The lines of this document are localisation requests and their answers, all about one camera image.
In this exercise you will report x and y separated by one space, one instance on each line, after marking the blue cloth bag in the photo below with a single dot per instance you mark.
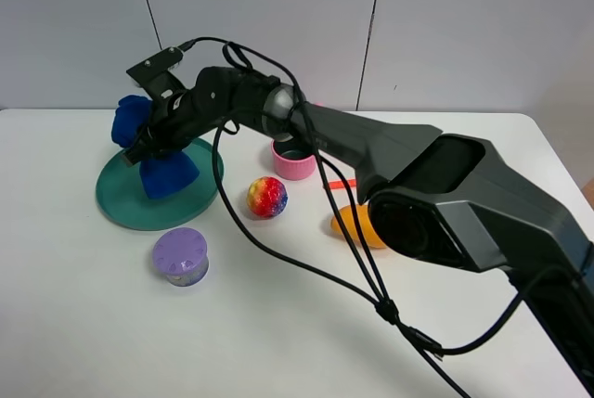
160 178

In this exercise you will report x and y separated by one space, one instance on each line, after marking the purple lidded small jar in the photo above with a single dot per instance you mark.
180 255

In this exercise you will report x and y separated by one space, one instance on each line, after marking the teal round plate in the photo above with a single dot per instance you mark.
121 197

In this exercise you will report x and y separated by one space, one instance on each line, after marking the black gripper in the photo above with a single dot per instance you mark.
217 93

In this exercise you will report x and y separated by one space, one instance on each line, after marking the pink ribbed cup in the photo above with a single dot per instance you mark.
292 159

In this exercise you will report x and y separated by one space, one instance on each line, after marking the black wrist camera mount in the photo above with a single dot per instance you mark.
154 74

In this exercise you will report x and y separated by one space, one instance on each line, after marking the multicolour bumpy ball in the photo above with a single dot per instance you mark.
267 197

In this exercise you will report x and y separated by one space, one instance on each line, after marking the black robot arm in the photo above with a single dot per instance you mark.
431 196

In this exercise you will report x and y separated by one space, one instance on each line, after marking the red thin stick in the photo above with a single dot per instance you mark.
339 184

